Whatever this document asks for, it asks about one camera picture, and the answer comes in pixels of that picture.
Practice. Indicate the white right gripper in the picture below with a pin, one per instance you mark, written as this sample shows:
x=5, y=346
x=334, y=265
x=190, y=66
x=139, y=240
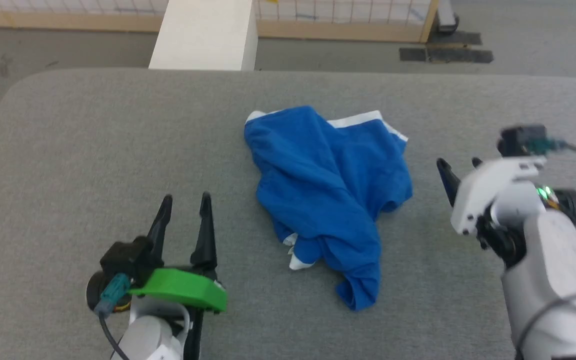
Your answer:
x=488, y=192

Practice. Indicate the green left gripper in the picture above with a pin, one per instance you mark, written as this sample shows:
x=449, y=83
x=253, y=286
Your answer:
x=180, y=289

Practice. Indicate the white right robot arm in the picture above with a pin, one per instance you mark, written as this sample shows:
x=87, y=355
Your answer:
x=553, y=270

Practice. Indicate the blue garment with white trim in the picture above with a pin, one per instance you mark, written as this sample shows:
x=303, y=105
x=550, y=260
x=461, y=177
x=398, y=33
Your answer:
x=328, y=195

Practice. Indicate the long black floor mat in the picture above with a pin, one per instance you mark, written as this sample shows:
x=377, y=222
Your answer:
x=445, y=55

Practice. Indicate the grey wheeled base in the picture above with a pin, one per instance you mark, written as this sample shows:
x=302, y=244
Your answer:
x=447, y=15

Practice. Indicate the white square pillar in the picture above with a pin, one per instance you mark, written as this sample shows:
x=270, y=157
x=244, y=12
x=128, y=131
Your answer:
x=205, y=32

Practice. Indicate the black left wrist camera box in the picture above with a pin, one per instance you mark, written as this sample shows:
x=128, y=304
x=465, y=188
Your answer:
x=128, y=260

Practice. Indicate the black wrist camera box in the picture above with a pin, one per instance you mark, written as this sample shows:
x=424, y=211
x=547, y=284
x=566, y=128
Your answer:
x=520, y=140
x=128, y=260

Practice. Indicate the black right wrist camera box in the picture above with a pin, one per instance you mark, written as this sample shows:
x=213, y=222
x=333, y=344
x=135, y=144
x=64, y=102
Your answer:
x=520, y=140

